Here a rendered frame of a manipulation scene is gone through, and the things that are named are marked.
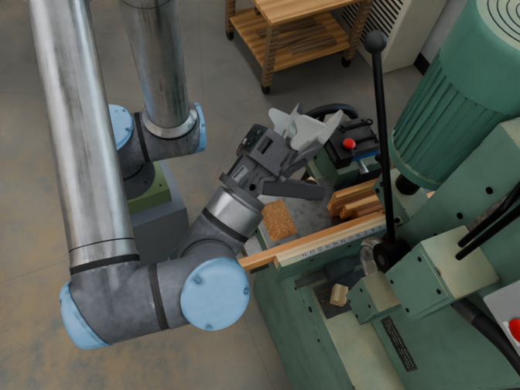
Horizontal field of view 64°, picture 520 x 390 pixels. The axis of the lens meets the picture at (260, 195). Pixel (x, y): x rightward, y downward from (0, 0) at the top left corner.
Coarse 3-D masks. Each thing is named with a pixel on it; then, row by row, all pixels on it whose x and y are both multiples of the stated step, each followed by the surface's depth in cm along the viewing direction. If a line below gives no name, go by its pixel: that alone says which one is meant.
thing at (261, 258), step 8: (432, 192) 106; (368, 216) 101; (344, 224) 99; (352, 224) 100; (320, 232) 98; (328, 232) 98; (336, 232) 98; (296, 240) 96; (304, 240) 97; (312, 240) 97; (272, 248) 95; (280, 248) 95; (288, 248) 95; (248, 256) 94; (256, 256) 94; (264, 256) 94; (272, 256) 94; (240, 264) 92; (248, 264) 93; (256, 264) 94; (264, 264) 97
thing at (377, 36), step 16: (368, 32) 63; (368, 48) 63; (384, 48) 63; (384, 96) 66; (384, 112) 66; (384, 128) 67; (384, 144) 68; (384, 160) 69; (384, 176) 71; (384, 192) 72; (400, 240) 76; (384, 256) 75; (400, 256) 74; (384, 272) 77
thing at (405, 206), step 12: (396, 168) 93; (396, 192) 90; (420, 192) 90; (384, 204) 95; (396, 204) 90; (408, 204) 88; (420, 204) 89; (396, 216) 91; (408, 216) 87; (396, 228) 93
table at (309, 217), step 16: (320, 176) 114; (288, 208) 105; (304, 208) 105; (320, 208) 106; (304, 224) 103; (320, 224) 103; (336, 224) 104; (288, 240) 101; (336, 256) 102; (272, 272) 101; (288, 272) 98
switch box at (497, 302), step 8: (504, 288) 49; (512, 288) 48; (488, 296) 52; (496, 296) 50; (504, 296) 49; (512, 296) 48; (488, 304) 52; (496, 304) 51; (504, 304) 50; (512, 304) 48; (496, 312) 51; (504, 312) 50; (512, 312) 49; (504, 320) 50; (504, 328) 51; (512, 344) 50
